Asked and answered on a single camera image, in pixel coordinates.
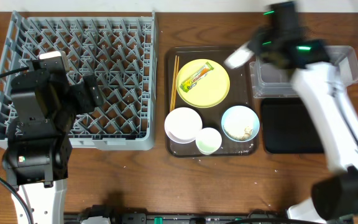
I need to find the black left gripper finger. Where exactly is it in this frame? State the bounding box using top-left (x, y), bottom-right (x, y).
top-left (83, 75), bottom-right (104, 107)
top-left (70, 82), bottom-right (94, 114)

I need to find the green orange snack wrapper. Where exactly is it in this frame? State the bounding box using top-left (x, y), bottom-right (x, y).
top-left (180, 62), bottom-right (214, 93)

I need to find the small white cup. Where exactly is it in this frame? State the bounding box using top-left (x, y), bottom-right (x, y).
top-left (195, 128), bottom-right (222, 155)

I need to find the white napkin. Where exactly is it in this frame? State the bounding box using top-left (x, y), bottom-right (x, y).
top-left (224, 42), bottom-right (254, 69)

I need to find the light blue bowl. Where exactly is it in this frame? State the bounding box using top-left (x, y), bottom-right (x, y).
top-left (221, 105), bottom-right (260, 142)

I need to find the rice food waste pile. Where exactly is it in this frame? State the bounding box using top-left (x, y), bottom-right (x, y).
top-left (224, 123), bottom-right (253, 141)

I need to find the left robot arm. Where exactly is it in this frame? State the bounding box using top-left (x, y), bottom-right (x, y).
top-left (2, 57), bottom-right (104, 223)

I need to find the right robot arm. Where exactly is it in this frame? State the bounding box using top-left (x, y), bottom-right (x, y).
top-left (248, 1), bottom-right (358, 223)

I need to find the clear plastic waste bin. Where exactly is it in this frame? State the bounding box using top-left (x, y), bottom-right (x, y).
top-left (249, 45), bottom-right (358, 98)

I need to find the black waste tray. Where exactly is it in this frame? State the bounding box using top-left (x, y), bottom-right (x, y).
top-left (260, 98), bottom-right (324, 154)

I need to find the grey plastic dish rack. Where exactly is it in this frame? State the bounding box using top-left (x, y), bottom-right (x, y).
top-left (0, 12), bottom-right (158, 151)

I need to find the wooden chopstick left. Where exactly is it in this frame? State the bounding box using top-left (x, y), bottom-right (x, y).
top-left (170, 55), bottom-right (178, 112)

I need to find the wooden chopstick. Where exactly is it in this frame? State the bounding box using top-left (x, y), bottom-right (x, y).
top-left (173, 56), bottom-right (180, 110)
top-left (170, 55), bottom-right (178, 112)

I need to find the wooden chopstick right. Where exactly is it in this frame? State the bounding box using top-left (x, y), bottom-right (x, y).
top-left (173, 56), bottom-right (180, 110)

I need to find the pink white bowl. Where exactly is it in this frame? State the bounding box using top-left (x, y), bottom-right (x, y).
top-left (164, 107), bottom-right (203, 144)

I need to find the yellow plate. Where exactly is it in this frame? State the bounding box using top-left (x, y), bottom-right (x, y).
top-left (177, 59), bottom-right (230, 108)

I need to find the dark brown serving tray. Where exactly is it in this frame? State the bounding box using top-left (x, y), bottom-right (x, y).
top-left (164, 45), bottom-right (259, 157)

